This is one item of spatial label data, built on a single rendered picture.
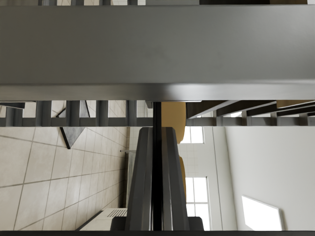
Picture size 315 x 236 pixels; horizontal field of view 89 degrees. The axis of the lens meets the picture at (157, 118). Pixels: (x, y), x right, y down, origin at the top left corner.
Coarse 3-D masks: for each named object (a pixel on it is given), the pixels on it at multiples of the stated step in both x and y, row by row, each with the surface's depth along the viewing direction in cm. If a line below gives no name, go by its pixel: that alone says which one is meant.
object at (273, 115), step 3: (270, 114) 50; (273, 114) 49; (276, 114) 48; (270, 117) 50; (273, 117) 49; (276, 117) 48; (279, 117) 50; (270, 120) 50; (273, 120) 49; (276, 120) 48; (279, 120) 50; (273, 123) 49; (276, 123) 48; (279, 123) 50
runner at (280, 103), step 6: (270, 0) 12; (276, 0) 11; (282, 0) 11; (288, 0) 10; (294, 0) 10; (300, 0) 9; (306, 0) 9; (312, 0) 9; (282, 102) 11; (288, 102) 10; (294, 102) 10; (300, 102) 9; (306, 102) 9
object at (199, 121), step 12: (0, 120) 51; (24, 120) 51; (60, 120) 51; (84, 120) 51; (108, 120) 51; (120, 120) 51; (144, 120) 51; (204, 120) 51; (228, 120) 50; (240, 120) 50; (252, 120) 50; (264, 120) 50; (288, 120) 50; (312, 120) 50
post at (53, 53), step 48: (0, 48) 6; (48, 48) 6; (96, 48) 6; (144, 48) 6; (192, 48) 6; (240, 48) 6; (288, 48) 6; (0, 96) 7; (48, 96) 7; (96, 96) 7; (144, 96) 7; (192, 96) 7; (240, 96) 8; (288, 96) 8
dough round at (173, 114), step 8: (168, 104) 11; (176, 104) 11; (184, 104) 12; (168, 112) 11; (176, 112) 11; (184, 112) 12; (168, 120) 11; (176, 120) 11; (184, 120) 12; (176, 128) 12; (184, 128) 12; (176, 136) 12
